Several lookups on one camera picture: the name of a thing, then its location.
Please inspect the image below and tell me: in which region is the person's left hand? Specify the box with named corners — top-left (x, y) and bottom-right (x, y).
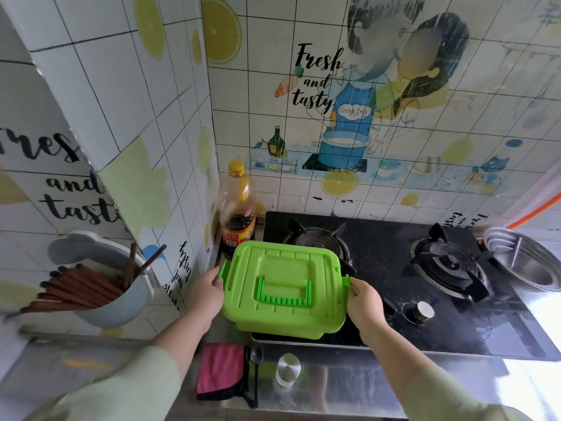
top-left (186, 266), bottom-right (226, 333)

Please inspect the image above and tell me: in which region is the person's right hand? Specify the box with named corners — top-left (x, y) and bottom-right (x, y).
top-left (346, 277), bottom-right (387, 333)

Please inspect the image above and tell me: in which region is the green plastic storage box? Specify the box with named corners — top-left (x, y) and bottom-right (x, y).
top-left (220, 240), bottom-right (354, 334)

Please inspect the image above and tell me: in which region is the person's right forearm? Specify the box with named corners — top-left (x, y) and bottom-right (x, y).
top-left (356, 319), bottom-right (542, 421)

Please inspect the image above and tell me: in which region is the person's left forearm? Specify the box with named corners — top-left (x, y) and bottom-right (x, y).
top-left (26, 312), bottom-right (212, 421)

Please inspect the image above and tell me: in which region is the black glass gas stove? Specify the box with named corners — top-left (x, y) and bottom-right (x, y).
top-left (251, 210), bottom-right (561, 363)

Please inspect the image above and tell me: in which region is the black burner grate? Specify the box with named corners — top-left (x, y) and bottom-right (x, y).
top-left (409, 223), bottom-right (494, 303)
top-left (280, 221), bottom-right (357, 277)

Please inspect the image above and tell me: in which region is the dark sauce bottle yellow cap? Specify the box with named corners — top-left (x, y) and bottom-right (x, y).
top-left (217, 160), bottom-right (257, 259)

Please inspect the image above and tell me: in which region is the silver stove knob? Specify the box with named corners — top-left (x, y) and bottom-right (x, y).
top-left (409, 301), bottom-right (435, 323)

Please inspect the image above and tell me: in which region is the black spoon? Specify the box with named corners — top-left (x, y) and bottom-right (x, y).
top-left (247, 344), bottom-right (264, 409)

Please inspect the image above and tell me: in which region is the pink and black pot holder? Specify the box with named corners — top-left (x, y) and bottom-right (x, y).
top-left (195, 343), bottom-right (249, 402)

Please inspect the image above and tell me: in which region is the small glass jar metal lid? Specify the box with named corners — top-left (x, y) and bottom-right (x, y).
top-left (275, 353), bottom-right (302, 388)

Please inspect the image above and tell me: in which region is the bundle of brown chopsticks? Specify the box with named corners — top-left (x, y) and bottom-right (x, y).
top-left (19, 244), bottom-right (167, 315)

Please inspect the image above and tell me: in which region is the large stainless steel basin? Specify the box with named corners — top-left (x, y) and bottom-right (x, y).
top-left (493, 233), bottom-right (561, 294)

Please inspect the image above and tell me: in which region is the grey wall chopstick holder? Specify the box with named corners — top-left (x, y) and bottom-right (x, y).
top-left (47, 230), bottom-right (155, 328)

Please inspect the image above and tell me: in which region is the orange gas hose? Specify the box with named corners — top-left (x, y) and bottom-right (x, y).
top-left (504, 187), bottom-right (561, 231)

